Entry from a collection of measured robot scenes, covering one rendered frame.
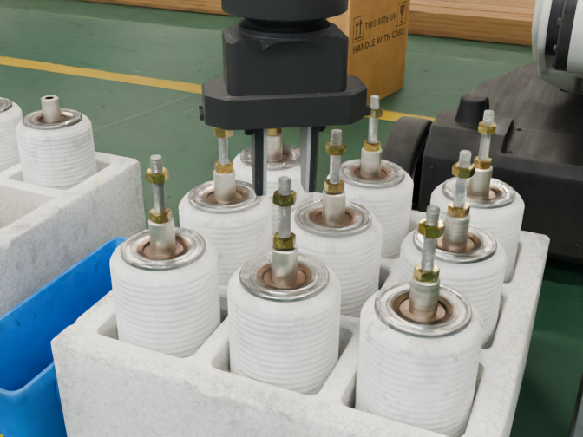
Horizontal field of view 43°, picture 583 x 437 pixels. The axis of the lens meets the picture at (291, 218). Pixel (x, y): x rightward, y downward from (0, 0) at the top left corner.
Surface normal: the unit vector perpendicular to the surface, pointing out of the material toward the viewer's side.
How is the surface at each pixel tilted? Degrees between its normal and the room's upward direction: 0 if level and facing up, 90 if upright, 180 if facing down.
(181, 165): 0
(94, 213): 90
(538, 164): 46
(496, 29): 90
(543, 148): 0
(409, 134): 25
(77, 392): 90
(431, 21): 90
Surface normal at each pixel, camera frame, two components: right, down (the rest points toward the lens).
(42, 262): 0.92, 0.19
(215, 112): -0.58, 0.36
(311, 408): 0.01, -0.89
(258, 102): 0.16, 0.45
